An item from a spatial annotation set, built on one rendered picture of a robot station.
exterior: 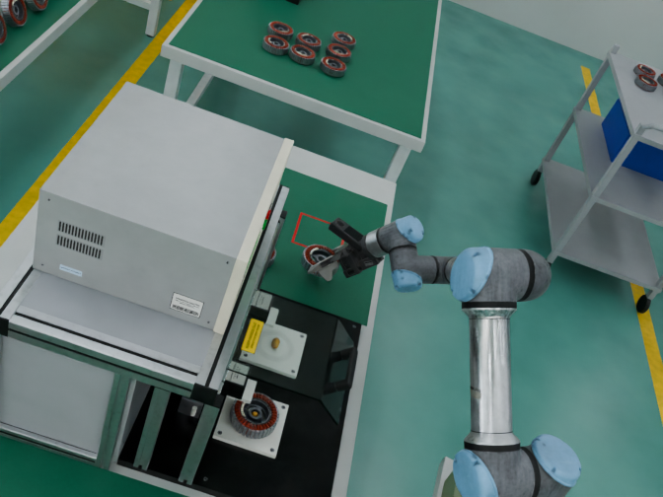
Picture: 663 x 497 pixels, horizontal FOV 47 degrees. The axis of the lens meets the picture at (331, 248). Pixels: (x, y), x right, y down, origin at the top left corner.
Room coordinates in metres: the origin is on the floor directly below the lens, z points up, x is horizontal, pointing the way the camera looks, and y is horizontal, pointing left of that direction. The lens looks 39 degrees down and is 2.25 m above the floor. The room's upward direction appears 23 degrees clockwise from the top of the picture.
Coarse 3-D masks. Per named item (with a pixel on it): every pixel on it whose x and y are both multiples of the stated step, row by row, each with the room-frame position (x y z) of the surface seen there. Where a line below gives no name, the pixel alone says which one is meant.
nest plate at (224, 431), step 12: (228, 396) 1.16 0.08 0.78; (228, 408) 1.12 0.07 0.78; (228, 420) 1.09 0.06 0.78; (216, 432) 1.05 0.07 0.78; (228, 432) 1.06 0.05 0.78; (276, 432) 1.12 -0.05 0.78; (240, 444) 1.05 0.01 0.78; (252, 444) 1.06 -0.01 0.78; (264, 444) 1.07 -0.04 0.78; (276, 444) 1.09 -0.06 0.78
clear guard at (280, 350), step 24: (264, 312) 1.18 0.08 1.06; (288, 312) 1.21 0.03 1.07; (312, 312) 1.24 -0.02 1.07; (240, 336) 1.09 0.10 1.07; (264, 336) 1.11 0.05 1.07; (288, 336) 1.14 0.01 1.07; (312, 336) 1.17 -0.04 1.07; (336, 336) 1.21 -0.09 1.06; (240, 360) 1.03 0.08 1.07; (264, 360) 1.05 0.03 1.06; (288, 360) 1.08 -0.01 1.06; (312, 360) 1.11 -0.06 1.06; (336, 360) 1.15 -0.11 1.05; (288, 384) 1.02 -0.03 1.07; (312, 384) 1.05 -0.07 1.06; (336, 408) 1.05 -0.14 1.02
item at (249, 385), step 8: (232, 376) 1.10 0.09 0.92; (240, 376) 1.11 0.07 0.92; (224, 384) 1.08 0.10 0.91; (232, 384) 1.08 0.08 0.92; (240, 384) 1.09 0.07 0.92; (248, 384) 1.13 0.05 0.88; (256, 384) 1.14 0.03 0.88; (224, 392) 1.08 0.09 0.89; (232, 392) 1.08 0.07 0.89; (240, 392) 1.09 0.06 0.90; (248, 392) 1.11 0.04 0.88; (248, 400) 1.09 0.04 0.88
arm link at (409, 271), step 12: (396, 252) 1.59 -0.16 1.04; (408, 252) 1.60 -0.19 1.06; (396, 264) 1.57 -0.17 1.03; (408, 264) 1.57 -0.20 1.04; (420, 264) 1.59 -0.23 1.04; (432, 264) 1.60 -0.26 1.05; (396, 276) 1.55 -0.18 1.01; (408, 276) 1.54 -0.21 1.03; (420, 276) 1.57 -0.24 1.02; (432, 276) 1.59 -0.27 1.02; (396, 288) 1.53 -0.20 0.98; (408, 288) 1.54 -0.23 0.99
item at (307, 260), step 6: (312, 246) 1.74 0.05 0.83; (318, 246) 1.75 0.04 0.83; (324, 246) 1.76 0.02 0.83; (306, 252) 1.70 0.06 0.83; (312, 252) 1.71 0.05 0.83; (318, 252) 1.74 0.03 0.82; (324, 252) 1.74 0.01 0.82; (330, 252) 1.74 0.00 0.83; (306, 258) 1.68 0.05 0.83; (312, 258) 1.69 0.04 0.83; (318, 258) 1.72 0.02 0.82; (324, 258) 1.72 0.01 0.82; (306, 264) 1.67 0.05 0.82; (312, 264) 1.66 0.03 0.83; (336, 270) 1.70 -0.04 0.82; (318, 276) 1.66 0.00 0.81
